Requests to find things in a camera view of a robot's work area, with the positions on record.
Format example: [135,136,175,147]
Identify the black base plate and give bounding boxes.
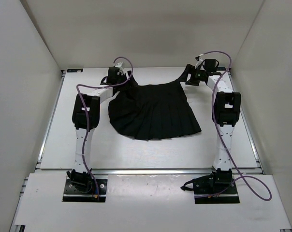
[62,177,108,203]
[180,170,240,204]

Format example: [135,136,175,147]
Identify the blue table label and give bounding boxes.
[217,67,226,72]
[66,69,83,73]

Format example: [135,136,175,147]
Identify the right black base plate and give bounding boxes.
[180,170,240,204]

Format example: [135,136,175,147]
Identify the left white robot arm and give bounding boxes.
[67,62,133,192]

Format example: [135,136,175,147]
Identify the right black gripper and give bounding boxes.
[176,66,205,87]

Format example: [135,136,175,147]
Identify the right blue table label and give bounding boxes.
[217,67,226,72]

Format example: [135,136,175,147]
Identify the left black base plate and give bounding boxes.
[62,177,108,203]

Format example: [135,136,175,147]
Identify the left blue table label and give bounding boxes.
[66,69,83,73]

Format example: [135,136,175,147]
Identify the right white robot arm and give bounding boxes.
[186,55,241,194]

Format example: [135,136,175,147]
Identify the black pleated skirt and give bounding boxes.
[108,77,202,140]

